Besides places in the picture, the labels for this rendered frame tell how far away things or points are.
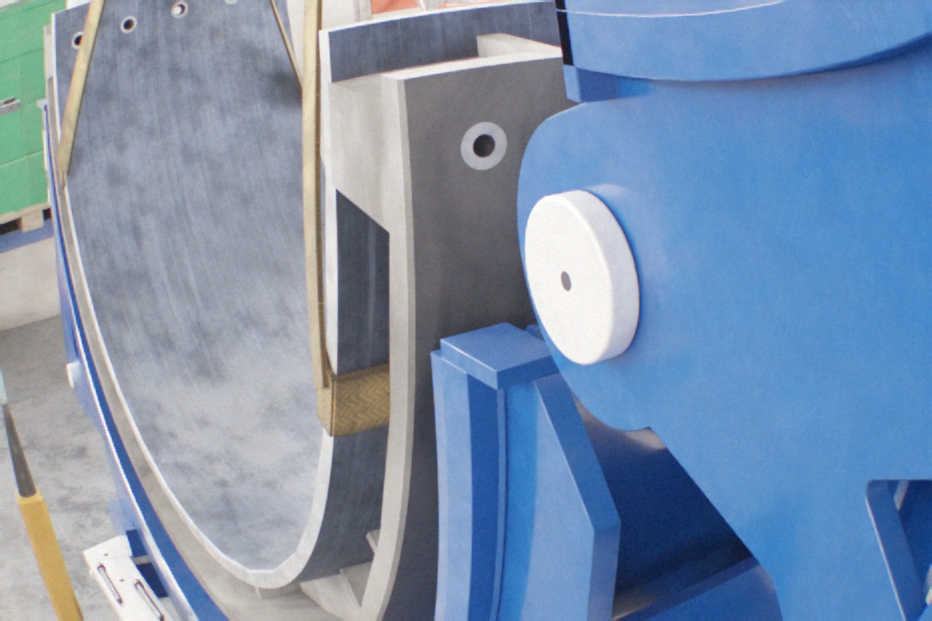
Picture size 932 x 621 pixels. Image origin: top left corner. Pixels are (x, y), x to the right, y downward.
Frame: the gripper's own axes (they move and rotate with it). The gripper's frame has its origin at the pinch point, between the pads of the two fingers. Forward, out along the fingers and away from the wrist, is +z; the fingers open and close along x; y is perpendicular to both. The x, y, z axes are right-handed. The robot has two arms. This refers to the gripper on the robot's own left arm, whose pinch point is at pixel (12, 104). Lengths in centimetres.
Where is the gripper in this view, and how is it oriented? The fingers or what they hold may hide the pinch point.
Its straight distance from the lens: 367.8
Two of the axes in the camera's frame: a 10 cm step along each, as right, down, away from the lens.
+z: 8.9, -2.3, 3.9
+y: -1.0, -9.5, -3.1
